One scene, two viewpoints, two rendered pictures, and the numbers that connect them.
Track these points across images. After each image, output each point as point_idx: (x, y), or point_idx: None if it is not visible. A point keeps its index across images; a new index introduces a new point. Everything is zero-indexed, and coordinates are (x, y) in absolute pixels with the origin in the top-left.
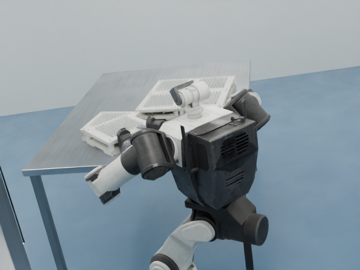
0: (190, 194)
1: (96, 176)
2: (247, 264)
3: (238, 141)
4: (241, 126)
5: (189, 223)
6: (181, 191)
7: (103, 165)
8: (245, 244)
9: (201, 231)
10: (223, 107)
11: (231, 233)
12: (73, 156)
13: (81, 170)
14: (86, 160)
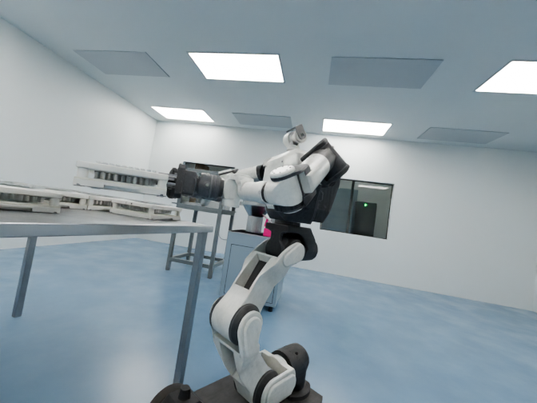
0: (307, 213)
1: (309, 169)
2: (186, 343)
3: None
4: None
5: (291, 247)
6: (294, 213)
7: (93, 225)
8: (190, 319)
9: (300, 251)
10: None
11: (309, 249)
12: None
13: (49, 231)
14: (42, 220)
